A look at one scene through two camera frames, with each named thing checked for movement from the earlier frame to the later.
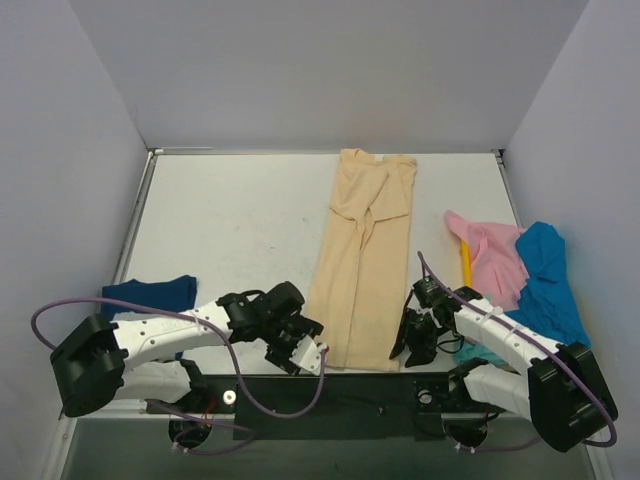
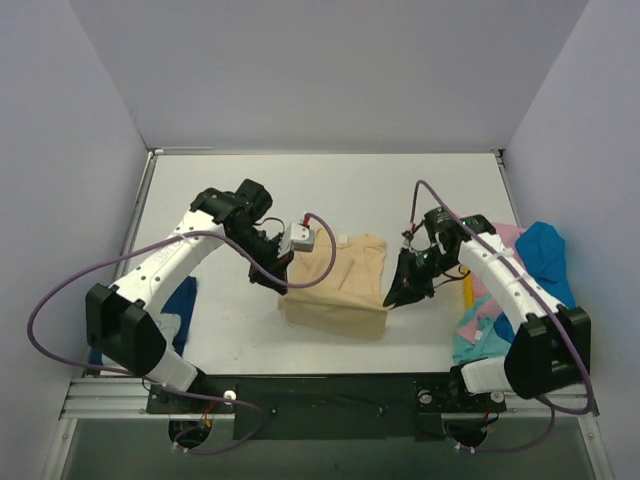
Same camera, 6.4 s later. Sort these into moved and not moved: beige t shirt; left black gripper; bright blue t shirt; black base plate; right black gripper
Moved: beige t shirt; right black gripper; left black gripper
Not moved: bright blue t shirt; black base plate
